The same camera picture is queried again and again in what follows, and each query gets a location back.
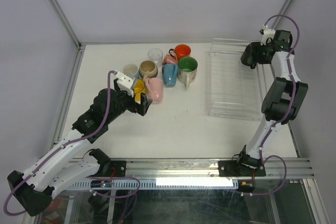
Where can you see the clear plastic cup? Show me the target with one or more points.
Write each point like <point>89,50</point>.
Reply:
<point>156,55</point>

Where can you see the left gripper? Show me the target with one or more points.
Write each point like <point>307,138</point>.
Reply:
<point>139,108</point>

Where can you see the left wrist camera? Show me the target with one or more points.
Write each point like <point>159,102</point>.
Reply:
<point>125,82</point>

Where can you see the white light-blue mug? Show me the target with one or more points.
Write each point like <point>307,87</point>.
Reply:
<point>131,70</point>

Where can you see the pink patterned mug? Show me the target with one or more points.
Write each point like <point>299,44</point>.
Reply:
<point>170,59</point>

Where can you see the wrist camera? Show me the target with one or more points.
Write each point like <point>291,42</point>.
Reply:
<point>267,34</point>
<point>125,82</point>

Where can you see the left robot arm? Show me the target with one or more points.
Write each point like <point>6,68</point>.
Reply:
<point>36,187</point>

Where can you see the clear dish rack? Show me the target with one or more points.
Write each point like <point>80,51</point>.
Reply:
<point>235,91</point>

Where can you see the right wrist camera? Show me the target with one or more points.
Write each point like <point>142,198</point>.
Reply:
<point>267,34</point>

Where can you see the yellow mug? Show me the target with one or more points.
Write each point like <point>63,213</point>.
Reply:
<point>139,89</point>

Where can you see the blue mug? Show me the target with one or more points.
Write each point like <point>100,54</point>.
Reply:
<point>169,73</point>

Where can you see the orange mug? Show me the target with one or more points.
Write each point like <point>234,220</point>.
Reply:
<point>180,51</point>

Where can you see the aluminium mounting rail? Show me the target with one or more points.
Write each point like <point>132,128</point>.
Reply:
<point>292,168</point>

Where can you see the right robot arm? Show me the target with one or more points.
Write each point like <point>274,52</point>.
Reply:
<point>282,101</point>

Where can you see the green inside mug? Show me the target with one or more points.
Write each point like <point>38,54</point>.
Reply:
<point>187,70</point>

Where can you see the beige mug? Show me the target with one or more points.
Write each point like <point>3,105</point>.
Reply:
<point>148,69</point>

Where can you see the white cable duct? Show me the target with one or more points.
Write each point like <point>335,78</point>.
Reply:
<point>156,183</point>

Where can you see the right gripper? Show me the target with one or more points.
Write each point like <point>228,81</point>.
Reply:
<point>255,47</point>

